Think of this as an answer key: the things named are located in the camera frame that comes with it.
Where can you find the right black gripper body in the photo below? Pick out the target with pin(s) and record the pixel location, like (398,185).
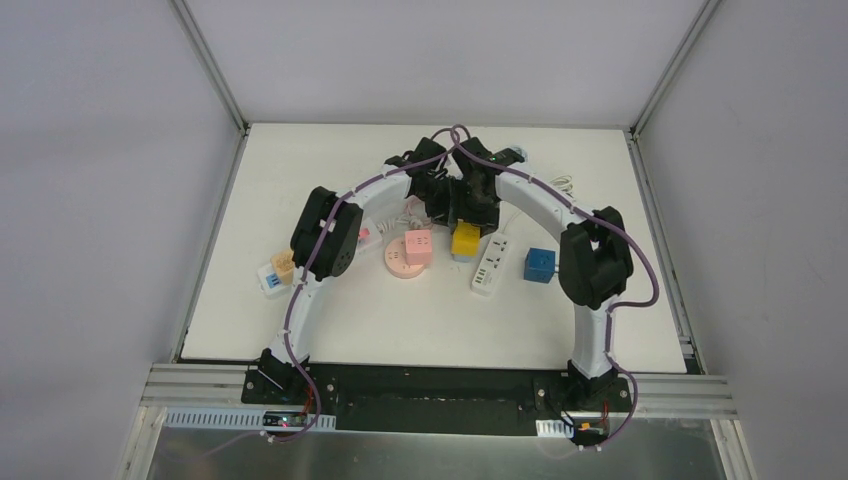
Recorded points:
(477,206)

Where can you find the beige cube plug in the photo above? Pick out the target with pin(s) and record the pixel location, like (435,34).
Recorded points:
(283,266)

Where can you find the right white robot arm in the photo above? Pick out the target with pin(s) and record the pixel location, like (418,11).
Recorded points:
(594,256)

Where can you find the pink cube plug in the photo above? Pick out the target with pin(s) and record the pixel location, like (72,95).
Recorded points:
(418,248)

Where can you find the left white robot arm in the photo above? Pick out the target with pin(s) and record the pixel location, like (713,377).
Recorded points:
(324,246)

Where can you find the round pink socket base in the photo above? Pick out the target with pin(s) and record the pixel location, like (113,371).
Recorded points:
(396,262)

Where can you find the small white power strip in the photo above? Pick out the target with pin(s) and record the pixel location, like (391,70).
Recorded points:
(491,266)

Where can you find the blue cube plug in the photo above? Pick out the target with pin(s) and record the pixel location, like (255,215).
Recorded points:
(540,265)

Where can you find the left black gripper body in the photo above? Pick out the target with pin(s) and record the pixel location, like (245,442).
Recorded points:
(436,196)

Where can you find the long white power strip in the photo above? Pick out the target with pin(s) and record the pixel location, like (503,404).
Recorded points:
(271,285)

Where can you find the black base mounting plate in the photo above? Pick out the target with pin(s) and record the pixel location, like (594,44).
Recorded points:
(469,417)

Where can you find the yellow cube plug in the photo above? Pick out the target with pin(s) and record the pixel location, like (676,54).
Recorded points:
(465,240)

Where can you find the aluminium frame rail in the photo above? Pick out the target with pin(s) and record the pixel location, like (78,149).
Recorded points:
(674,396)

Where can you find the light blue power strip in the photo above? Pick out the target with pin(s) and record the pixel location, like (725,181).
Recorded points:
(459,258)

